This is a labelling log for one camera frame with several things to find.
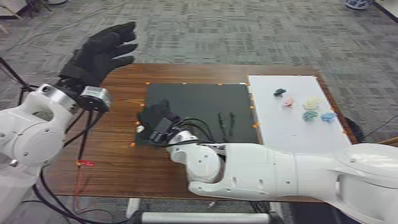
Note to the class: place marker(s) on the white sheet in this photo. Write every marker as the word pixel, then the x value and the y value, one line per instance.
pixel 291 133

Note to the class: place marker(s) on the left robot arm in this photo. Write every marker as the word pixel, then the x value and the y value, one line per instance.
pixel 28 133

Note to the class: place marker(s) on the white table leg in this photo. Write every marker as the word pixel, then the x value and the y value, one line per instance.
pixel 134 206
pixel 277 207

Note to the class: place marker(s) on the green sprig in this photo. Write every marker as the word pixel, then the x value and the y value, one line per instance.
pixel 232 121
pixel 223 124

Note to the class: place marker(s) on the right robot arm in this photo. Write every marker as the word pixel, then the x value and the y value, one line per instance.
pixel 285 173

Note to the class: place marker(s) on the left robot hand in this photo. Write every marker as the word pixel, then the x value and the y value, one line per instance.
pixel 99 53

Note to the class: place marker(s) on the dark mat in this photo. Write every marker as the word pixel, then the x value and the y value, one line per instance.
pixel 202 100

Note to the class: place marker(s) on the pink flower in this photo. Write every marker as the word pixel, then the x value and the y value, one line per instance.
pixel 289 102

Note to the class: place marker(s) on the pale grey bar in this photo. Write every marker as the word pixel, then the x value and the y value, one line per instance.
pixel 206 218

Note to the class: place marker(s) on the dark green flower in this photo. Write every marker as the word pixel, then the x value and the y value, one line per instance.
pixel 280 91

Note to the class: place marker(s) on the blue white vase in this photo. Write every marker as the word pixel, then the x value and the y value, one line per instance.
pixel 360 3

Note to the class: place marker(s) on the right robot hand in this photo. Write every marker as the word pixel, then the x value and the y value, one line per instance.
pixel 154 115

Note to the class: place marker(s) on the teal flower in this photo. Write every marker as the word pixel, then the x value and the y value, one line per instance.
pixel 310 116

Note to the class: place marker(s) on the yellow flower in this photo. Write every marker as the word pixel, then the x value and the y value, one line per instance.
pixel 312 102

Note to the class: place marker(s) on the black tripod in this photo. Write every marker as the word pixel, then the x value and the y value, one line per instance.
pixel 12 74

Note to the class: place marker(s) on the blue flower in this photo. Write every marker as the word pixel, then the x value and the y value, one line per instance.
pixel 328 117

